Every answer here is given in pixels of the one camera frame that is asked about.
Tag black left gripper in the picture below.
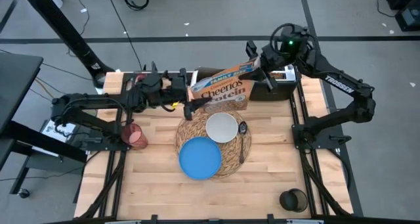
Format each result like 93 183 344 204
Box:
163 67 213 121

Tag black equipment box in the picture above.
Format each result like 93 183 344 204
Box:
385 0 420 33

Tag black desk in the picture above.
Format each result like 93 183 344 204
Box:
0 51 88 195

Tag black toaster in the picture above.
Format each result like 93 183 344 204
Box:
251 64 301 102

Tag black caster wheel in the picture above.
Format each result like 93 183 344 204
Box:
16 187 31 200

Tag long black floor cable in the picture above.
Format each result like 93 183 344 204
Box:
104 0 145 72

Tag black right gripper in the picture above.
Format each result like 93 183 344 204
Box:
239 39 286 91

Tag white bowl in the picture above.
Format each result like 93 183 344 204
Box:
205 112 239 144

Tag round woven placemat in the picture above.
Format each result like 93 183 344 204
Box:
175 107 253 179

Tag blue plate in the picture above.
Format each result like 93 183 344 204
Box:
178 137 223 181

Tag dark metal spoon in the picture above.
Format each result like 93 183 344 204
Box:
238 120 249 165

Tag red translucent cup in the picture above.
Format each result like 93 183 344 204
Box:
120 123 149 151

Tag black aluminium table frame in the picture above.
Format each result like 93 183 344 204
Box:
73 61 365 224

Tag white SA2 label sheet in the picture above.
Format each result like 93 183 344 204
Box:
39 118 78 145

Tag dark mesh cup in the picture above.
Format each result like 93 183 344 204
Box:
279 188 308 213

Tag orange Cheerios cereal box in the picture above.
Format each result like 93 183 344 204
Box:
187 56 262 113

